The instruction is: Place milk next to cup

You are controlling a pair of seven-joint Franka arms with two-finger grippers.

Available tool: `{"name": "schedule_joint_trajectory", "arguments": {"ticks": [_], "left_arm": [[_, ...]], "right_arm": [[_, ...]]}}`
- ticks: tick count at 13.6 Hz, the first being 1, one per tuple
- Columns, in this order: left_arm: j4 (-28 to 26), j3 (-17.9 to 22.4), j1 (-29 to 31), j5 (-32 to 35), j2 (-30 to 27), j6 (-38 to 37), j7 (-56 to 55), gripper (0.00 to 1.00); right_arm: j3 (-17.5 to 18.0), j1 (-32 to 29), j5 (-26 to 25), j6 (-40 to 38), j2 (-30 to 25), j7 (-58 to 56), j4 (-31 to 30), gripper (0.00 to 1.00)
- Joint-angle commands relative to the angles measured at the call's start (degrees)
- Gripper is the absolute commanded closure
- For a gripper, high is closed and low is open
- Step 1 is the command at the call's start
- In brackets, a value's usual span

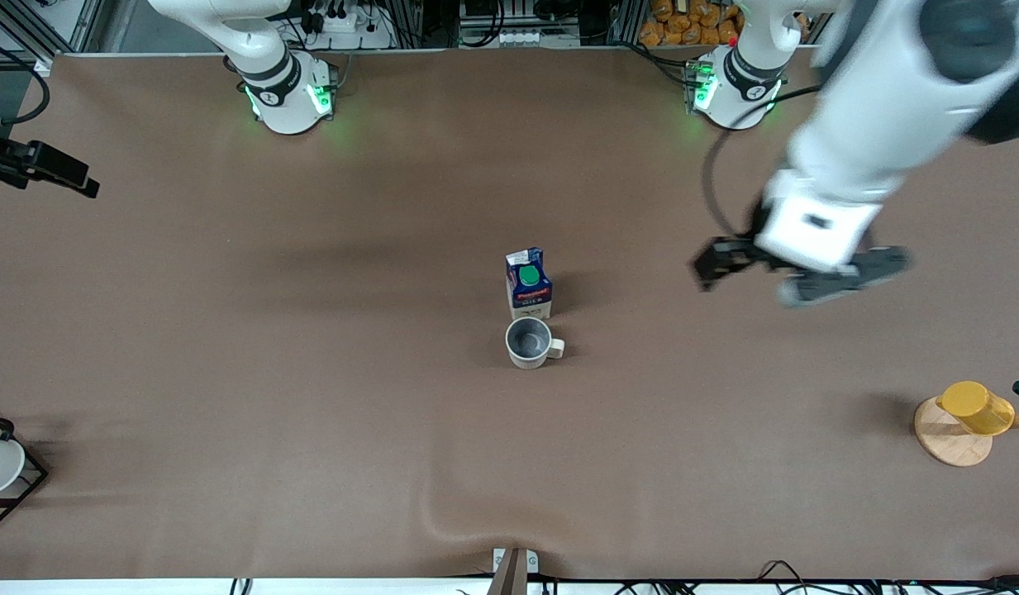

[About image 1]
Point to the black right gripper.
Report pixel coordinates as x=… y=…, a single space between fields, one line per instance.
x=15 y=160

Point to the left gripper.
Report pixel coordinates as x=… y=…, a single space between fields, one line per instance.
x=742 y=253

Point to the blue milk carton green cap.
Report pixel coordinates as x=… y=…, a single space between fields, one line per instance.
x=528 y=289

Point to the white ribbed mug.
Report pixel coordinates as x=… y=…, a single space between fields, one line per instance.
x=527 y=343

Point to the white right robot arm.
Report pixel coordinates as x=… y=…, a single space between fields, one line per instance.
x=282 y=91

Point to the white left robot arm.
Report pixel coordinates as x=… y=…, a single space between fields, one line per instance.
x=889 y=91

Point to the yellow cup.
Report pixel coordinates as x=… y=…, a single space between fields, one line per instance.
x=976 y=406

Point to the wooden mug stand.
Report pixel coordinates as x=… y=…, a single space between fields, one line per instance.
x=947 y=442

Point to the orange snack packs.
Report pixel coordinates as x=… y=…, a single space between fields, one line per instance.
x=683 y=23

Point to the brown table cloth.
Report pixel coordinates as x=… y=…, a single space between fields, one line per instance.
x=311 y=330

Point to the white power strip with plugs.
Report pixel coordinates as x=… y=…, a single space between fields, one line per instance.
x=344 y=23

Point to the long white power strip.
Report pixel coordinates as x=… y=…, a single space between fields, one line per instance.
x=538 y=38

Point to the metal table clamp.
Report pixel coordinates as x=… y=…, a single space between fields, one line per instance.
x=513 y=570

